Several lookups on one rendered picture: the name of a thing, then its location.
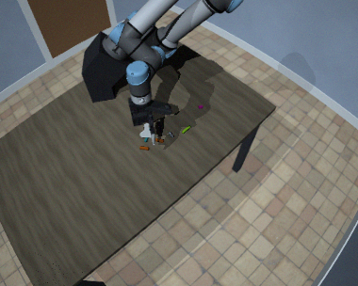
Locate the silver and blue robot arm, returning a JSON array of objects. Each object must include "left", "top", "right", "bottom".
[{"left": 102, "top": 0, "right": 244, "bottom": 116}]

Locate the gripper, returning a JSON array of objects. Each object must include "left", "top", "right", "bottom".
[{"left": 128, "top": 98, "right": 155, "bottom": 145}]

